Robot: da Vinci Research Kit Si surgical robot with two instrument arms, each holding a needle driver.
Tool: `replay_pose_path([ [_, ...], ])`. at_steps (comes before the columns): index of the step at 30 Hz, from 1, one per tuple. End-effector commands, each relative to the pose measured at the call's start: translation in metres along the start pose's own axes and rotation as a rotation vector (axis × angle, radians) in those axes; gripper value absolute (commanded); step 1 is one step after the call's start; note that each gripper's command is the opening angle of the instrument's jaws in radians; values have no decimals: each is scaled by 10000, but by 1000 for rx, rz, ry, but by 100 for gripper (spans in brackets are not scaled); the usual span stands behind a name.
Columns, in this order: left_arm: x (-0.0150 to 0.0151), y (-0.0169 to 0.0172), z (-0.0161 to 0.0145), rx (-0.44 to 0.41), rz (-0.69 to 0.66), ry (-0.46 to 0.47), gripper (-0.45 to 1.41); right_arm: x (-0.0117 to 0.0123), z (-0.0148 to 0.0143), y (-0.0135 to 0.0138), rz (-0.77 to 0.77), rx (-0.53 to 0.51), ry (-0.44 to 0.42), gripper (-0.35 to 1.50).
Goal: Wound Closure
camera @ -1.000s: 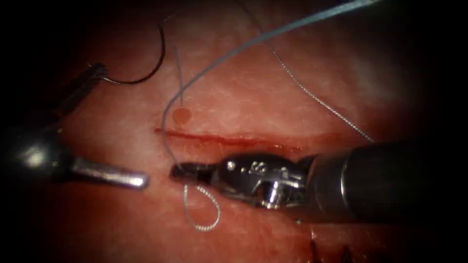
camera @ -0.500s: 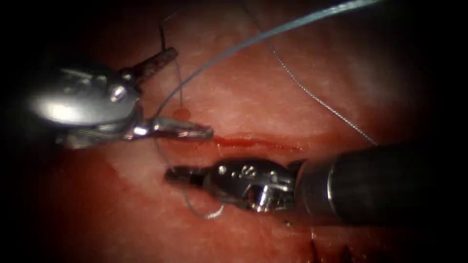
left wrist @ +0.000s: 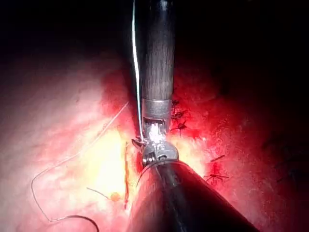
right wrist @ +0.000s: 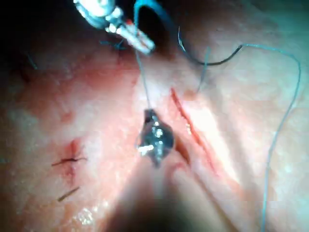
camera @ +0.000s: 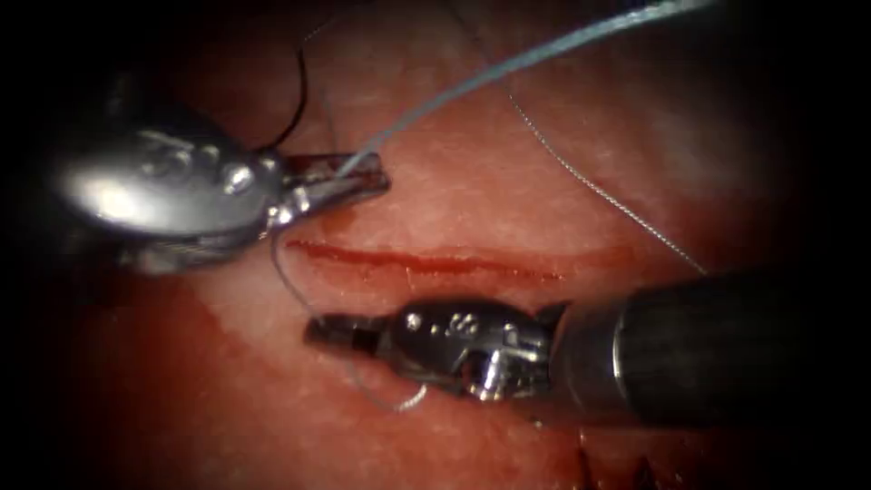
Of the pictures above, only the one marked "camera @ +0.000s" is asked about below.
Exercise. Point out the tissue pad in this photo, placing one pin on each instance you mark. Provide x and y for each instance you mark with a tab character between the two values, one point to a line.
476	184

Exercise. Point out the blue thread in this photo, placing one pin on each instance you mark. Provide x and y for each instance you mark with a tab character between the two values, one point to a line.
544	48

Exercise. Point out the right arm needle driver jaw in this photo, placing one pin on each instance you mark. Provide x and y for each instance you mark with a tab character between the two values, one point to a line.
340	325
354	344

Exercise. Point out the curved needle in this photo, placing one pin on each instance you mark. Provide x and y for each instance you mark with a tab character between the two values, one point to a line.
304	88

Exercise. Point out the left arm needle driver jaw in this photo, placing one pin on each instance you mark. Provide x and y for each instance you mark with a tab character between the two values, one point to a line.
326	196
320	167

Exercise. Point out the dark right arm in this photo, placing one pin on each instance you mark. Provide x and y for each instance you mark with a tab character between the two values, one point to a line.
714	347

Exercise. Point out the right arm needle driver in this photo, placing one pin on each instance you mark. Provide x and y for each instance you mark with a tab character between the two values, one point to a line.
463	340

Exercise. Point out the left arm needle driver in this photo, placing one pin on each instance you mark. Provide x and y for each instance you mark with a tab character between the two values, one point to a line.
170	184

